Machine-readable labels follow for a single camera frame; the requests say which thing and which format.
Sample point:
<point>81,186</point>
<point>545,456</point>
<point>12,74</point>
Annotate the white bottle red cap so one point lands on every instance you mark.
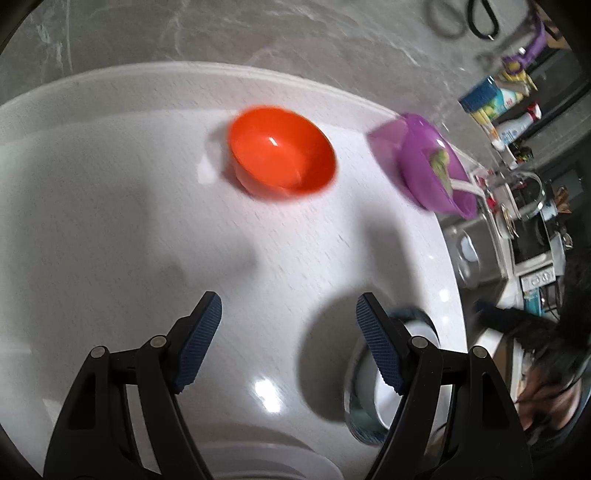
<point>510,131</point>

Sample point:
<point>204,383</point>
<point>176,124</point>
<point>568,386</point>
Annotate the purple bowl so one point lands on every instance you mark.
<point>415,157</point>

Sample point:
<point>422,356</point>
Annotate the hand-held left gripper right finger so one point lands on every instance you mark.
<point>378,344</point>

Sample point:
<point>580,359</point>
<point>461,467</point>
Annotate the steel faucet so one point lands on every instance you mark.
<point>512,174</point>

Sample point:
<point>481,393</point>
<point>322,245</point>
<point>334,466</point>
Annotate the person's right hand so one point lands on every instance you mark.
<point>549,401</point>

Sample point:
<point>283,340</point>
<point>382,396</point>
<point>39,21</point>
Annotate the orange bowl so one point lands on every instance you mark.
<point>277,147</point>

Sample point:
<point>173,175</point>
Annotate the large round white plate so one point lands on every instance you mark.
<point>277,450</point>

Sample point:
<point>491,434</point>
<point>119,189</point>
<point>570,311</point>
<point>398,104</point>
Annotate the purple brush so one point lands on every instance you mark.
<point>535,46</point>

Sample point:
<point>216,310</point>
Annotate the steel sink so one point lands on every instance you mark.
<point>480,258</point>

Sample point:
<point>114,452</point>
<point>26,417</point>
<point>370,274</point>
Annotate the blue can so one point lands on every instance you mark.
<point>480,94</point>

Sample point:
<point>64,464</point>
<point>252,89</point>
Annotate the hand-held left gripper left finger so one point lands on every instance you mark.
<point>198,344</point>

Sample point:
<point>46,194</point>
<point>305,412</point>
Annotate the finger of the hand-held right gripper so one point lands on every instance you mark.
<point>501,318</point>

